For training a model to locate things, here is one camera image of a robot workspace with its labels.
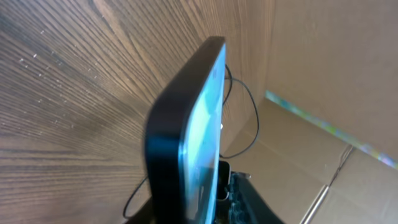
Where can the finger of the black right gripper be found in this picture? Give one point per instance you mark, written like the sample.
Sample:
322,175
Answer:
246,205

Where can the blue Galaxy S24+ smartphone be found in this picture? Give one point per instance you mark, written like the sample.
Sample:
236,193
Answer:
183,137

